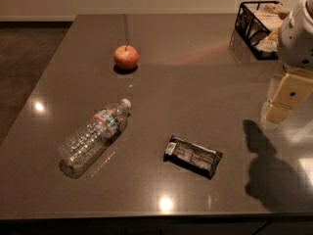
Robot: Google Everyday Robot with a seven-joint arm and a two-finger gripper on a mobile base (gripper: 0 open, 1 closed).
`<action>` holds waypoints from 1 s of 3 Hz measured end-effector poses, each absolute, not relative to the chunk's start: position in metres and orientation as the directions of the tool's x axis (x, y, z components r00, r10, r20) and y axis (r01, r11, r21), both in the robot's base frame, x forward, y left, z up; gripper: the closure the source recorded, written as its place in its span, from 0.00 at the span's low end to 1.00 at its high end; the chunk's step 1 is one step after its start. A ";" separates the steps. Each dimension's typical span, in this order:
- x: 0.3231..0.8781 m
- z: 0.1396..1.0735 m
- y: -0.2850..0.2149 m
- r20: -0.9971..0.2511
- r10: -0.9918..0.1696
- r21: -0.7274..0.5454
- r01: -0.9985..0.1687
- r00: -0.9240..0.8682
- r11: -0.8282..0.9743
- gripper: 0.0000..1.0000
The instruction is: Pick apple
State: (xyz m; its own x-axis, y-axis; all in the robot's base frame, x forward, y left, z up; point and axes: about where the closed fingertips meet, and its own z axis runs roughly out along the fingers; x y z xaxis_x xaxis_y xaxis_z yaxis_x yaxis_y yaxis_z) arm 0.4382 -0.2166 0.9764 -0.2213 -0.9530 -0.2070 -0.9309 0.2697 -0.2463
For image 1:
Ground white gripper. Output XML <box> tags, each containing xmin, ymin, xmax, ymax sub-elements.
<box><xmin>260</xmin><ymin>0</ymin><xmax>313</xmax><ymax>124</ymax></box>

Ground red apple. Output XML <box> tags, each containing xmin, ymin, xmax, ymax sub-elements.
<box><xmin>113</xmin><ymin>45</ymin><xmax>139</xmax><ymax>71</ymax></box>

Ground wooden blocks in basket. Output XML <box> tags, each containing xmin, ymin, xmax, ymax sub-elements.
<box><xmin>250</xmin><ymin>3</ymin><xmax>289</xmax><ymax>52</ymax></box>

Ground black snack bar wrapper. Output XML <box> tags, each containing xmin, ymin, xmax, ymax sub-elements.
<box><xmin>163</xmin><ymin>136</ymin><xmax>223</xmax><ymax>179</ymax></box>

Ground clear plastic water bottle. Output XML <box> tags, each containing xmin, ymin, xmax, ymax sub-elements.
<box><xmin>59</xmin><ymin>99</ymin><xmax>131</xmax><ymax>178</ymax></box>

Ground black wire basket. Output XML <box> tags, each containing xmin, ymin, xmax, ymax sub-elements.
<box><xmin>235</xmin><ymin>1</ymin><xmax>280</xmax><ymax>60</ymax></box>

